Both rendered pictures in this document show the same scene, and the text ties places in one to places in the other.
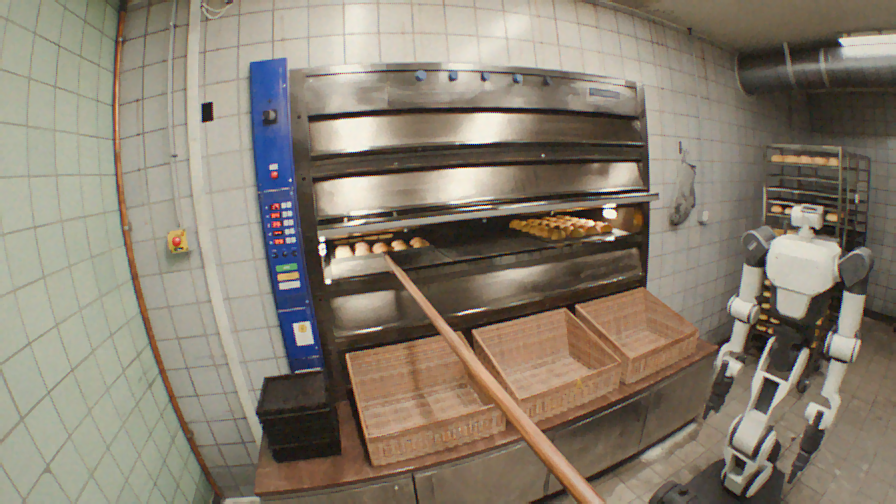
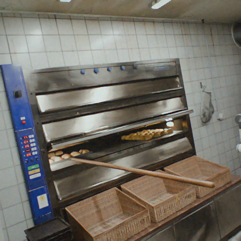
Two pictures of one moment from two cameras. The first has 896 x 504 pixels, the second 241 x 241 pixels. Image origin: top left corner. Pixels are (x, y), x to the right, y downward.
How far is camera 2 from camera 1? 0.95 m
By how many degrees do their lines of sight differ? 19
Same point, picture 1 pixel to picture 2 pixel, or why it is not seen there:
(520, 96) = (125, 76)
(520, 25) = (121, 41)
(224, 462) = not seen: outside the picture
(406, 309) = (90, 180)
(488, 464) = not seen: outside the picture
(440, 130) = (94, 96)
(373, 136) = (67, 101)
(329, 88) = (43, 79)
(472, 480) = not seen: outside the picture
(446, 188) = (100, 121)
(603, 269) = (172, 149)
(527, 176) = (132, 112)
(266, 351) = (20, 217)
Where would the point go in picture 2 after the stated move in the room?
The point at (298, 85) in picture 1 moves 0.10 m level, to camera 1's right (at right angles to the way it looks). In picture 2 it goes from (28, 78) to (40, 76)
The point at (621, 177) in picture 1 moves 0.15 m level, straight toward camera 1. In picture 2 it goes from (173, 105) to (173, 105)
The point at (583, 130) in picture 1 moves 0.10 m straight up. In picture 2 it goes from (153, 87) to (151, 78)
